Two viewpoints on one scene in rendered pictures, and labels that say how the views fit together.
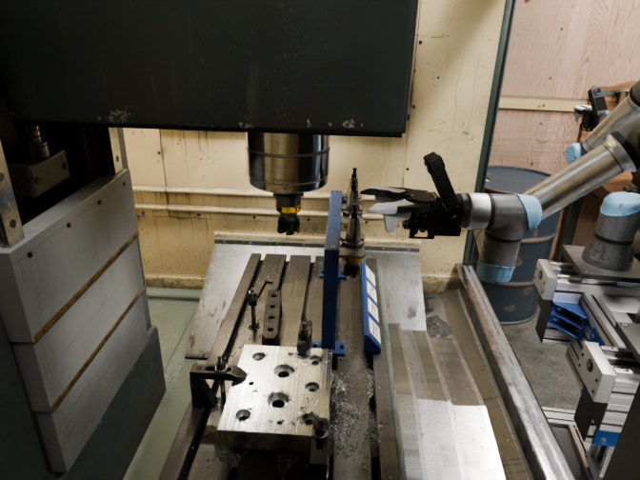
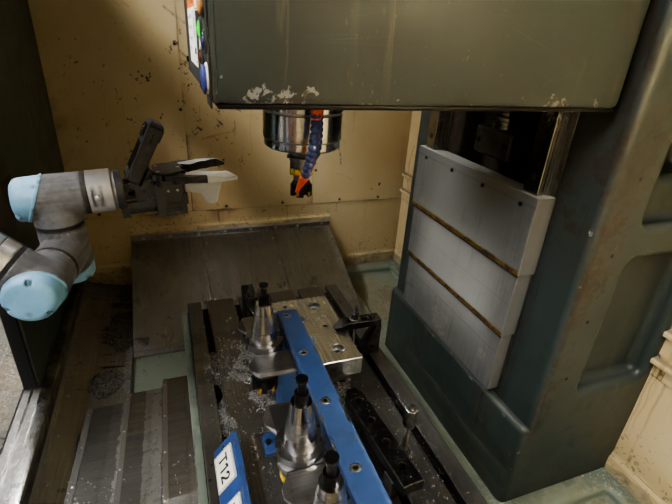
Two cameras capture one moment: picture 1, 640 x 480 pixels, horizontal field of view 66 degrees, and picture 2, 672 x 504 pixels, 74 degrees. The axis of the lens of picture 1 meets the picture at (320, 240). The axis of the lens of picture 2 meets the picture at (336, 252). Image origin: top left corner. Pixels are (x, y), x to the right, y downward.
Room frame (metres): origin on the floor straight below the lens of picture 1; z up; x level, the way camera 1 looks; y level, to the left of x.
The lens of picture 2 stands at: (1.79, -0.23, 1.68)
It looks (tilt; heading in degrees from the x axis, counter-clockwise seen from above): 26 degrees down; 156
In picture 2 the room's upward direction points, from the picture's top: 4 degrees clockwise
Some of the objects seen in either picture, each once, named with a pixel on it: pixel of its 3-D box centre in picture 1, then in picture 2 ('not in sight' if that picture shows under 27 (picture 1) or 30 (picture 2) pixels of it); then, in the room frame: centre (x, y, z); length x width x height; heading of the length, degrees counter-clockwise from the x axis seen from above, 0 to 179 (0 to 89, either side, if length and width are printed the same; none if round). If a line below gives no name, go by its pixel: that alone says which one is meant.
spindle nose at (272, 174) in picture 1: (288, 150); (303, 115); (0.92, 0.06, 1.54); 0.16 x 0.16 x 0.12
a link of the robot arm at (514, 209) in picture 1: (509, 213); (52, 198); (0.95, -0.39, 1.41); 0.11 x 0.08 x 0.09; 94
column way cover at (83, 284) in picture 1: (93, 308); (457, 259); (0.94, 0.51, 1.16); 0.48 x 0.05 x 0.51; 177
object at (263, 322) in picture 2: (353, 228); (263, 320); (1.20, -0.09, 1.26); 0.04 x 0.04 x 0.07
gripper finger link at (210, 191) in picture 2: (382, 201); (211, 188); (0.98, -0.13, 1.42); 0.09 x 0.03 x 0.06; 69
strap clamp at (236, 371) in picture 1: (219, 380); (356, 329); (0.92, 0.23, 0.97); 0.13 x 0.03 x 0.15; 87
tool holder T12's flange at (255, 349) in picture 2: (352, 244); (264, 343); (1.20, -0.09, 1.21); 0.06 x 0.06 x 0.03
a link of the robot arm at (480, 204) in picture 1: (471, 210); (103, 190); (0.95, -0.31, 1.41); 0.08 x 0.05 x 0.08; 4
